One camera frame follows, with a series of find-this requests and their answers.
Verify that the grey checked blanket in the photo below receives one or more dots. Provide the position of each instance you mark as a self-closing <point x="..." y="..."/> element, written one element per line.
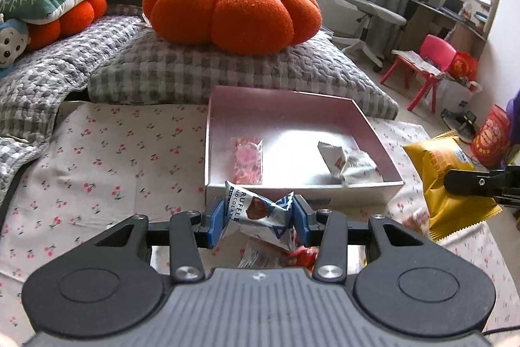
<point x="53" y="70"/>

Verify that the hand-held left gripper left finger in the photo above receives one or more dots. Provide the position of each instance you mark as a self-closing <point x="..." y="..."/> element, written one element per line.
<point x="216" y="225"/>

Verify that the blue white chocolate packet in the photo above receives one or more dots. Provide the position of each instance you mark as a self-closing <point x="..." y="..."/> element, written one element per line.
<point x="260" y="208"/>

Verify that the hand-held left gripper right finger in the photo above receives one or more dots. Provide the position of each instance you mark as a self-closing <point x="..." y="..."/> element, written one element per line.
<point x="301" y="223"/>

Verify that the large yellow snack bag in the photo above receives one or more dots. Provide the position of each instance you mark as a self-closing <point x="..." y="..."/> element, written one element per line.
<point x="438" y="208"/>

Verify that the papers on chair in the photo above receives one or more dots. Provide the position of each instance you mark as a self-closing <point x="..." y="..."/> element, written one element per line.
<point x="418" y="62"/>

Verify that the cherry print cloth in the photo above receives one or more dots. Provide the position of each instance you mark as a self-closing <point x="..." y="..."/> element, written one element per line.
<point x="122" y="168"/>

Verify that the grey checked floor cushion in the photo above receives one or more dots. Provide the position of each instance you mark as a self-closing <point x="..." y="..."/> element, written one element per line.
<point x="243" y="74"/>

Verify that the grey office chair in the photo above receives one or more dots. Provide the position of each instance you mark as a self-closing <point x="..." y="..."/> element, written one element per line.
<point x="373" y="5"/>

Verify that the large orange pumpkin cushion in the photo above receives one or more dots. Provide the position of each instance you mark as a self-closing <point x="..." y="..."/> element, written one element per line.
<point x="231" y="9"/>

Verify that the dark wooden desk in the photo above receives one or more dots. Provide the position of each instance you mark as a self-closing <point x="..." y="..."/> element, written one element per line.
<point x="430" y="21"/>

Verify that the silver shallow box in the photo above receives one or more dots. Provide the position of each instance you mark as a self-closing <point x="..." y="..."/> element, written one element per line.
<point x="284" y="115"/>

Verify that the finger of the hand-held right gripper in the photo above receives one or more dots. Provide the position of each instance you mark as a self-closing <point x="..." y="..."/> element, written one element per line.
<point x="467" y="183"/>

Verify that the red snack bag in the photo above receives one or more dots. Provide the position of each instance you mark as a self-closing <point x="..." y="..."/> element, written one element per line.
<point x="489" y="137"/>

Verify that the clear packet with red pastry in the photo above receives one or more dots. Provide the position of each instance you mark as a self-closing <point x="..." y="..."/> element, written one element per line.
<point x="264" y="254"/>

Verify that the pink plastic chair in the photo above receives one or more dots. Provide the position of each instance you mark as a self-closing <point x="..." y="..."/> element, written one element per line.
<point x="436" y="50"/>

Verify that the blue monkey plush toy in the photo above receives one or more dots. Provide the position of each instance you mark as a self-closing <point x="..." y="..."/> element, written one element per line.
<point x="12" y="44"/>

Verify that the white plastic container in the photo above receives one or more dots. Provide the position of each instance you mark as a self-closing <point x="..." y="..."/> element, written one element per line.
<point x="457" y="97"/>

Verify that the pink snack packet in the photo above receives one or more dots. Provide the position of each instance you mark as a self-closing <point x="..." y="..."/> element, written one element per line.
<point x="248" y="160"/>

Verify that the crumpled white snack packet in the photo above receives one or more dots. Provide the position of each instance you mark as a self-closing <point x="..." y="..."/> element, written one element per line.
<point x="361" y="168"/>

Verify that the small orange pumpkin cushion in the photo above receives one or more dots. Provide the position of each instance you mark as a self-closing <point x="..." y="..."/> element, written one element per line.
<point x="73" y="19"/>

